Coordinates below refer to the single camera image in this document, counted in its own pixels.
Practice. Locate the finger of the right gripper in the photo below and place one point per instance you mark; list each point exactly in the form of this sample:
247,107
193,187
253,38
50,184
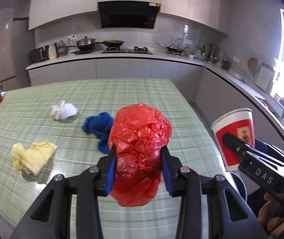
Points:
240,154
270,150

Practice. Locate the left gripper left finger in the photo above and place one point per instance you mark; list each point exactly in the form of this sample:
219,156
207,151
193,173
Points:
49,215

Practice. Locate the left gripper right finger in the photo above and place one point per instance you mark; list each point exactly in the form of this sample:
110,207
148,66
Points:
229,216

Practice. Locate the red paper cup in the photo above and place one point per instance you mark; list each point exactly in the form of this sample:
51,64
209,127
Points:
232,130

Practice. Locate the red plastic bag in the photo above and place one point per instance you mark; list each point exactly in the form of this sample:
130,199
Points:
138,134

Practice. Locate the blue cloth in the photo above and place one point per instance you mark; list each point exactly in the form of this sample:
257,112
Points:
100,125

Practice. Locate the white paper towel wad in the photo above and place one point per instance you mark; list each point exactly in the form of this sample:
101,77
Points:
63,111

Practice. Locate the black trash bin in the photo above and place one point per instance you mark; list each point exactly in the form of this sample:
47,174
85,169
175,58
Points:
240,185

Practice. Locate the right hand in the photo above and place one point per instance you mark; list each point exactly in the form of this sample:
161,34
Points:
276,224

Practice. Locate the yellow cloth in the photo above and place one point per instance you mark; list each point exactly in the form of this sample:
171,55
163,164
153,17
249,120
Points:
31,160

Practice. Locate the white cutting board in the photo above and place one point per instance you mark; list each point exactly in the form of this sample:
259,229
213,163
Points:
264,77

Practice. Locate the black utensil holder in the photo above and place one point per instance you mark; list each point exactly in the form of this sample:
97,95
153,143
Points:
226,64

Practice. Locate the round woven trivet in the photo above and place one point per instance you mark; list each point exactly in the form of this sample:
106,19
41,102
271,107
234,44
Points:
252,64

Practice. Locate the condiment bottles group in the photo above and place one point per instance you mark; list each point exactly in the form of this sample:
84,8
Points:
209,53

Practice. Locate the wok on right counter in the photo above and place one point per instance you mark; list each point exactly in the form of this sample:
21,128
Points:
174,47

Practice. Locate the gas stove top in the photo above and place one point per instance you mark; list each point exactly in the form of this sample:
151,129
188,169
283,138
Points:
135,50

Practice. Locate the black microwave oven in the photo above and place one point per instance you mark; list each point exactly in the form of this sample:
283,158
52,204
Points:
39,54

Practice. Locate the frying pan on stove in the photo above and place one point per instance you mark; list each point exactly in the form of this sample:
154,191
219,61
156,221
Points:
111,43

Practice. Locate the white jug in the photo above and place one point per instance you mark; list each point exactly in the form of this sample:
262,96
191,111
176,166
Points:
52,53

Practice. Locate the black range hood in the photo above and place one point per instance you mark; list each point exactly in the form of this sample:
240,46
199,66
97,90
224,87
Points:
132,14

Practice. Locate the pot with glass lid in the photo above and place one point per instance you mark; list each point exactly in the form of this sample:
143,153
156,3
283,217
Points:
86,43

